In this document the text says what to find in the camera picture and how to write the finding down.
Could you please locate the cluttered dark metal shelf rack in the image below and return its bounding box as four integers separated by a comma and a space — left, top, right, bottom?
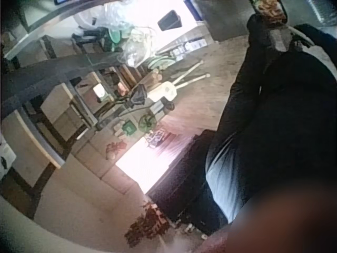
0, 34, 174, 148

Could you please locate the black cabinet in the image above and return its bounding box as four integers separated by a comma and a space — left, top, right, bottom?
146, 128, 219, 235

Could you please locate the black rectangular container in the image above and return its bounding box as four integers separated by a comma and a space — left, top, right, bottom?
157, 9, 183, 31

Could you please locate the clear crumpled plastic bag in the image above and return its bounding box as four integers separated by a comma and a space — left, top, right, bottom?
97, 1, 148, 66

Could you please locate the black tray of food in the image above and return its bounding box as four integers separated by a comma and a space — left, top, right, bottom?
249, 0, 288, 25

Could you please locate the green square box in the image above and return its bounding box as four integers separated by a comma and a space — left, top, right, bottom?
122, 121, 136, 135

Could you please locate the green round plate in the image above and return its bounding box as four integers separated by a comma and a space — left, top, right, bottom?
108, 28, 124, 45

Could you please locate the pale wooden stick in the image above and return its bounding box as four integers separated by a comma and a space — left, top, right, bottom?
174, 73, 211, 88
170, 60, 205, 83

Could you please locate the red crumpled bag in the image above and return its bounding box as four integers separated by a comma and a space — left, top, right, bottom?
105, 141, 127, 160

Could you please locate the person's left hand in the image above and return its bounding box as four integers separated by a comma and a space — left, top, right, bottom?
268, 21, 296, 54

